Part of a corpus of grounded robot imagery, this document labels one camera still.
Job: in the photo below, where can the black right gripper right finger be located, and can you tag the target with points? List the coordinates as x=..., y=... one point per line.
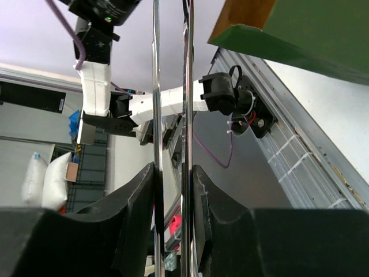
x=232, y=240

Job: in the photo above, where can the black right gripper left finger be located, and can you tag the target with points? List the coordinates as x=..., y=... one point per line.
x=107, y=238

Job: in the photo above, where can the metal food tongs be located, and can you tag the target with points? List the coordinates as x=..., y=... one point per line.
x=180, y=146

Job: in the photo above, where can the green brown paper bag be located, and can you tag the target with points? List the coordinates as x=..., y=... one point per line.
x=325, y=37

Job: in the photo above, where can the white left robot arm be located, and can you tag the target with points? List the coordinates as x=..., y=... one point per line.
x=122, y=113

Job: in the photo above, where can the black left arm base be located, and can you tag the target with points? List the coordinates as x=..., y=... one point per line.
x=256, y=115

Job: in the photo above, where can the white pillow bags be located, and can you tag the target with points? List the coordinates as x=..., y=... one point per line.
x=45, y=184

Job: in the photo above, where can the blue plastic object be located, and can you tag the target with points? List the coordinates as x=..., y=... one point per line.
x=74, y=123

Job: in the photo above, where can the aluminium table rail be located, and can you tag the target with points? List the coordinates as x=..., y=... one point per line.
x=311, y=170

